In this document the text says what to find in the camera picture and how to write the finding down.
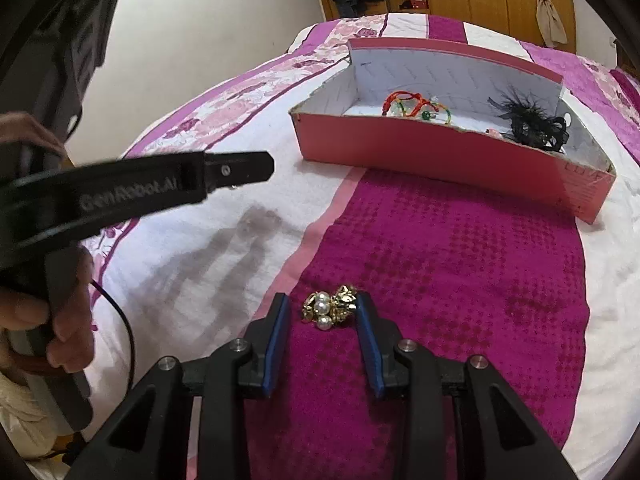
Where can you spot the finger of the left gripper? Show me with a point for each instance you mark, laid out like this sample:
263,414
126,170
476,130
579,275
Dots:
232,170

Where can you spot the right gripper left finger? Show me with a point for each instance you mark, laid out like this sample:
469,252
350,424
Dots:
147,436

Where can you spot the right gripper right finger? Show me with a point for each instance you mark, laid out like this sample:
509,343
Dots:
462,419

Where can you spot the gold pearl brooch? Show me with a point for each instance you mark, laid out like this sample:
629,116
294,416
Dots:
326,310

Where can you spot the black feather hair accessory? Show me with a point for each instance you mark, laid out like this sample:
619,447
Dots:
530,124

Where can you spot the pink hair clip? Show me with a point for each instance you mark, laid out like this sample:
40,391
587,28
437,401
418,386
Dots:
494,133

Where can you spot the person's left hand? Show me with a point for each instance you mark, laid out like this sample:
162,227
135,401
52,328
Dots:
71,347

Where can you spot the pink cardboard box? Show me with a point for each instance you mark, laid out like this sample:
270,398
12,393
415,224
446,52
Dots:
419,106

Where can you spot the red item on shelf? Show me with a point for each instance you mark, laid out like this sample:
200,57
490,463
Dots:
414,5

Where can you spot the beige hanging coat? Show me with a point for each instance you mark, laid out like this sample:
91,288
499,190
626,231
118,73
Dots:
550,25

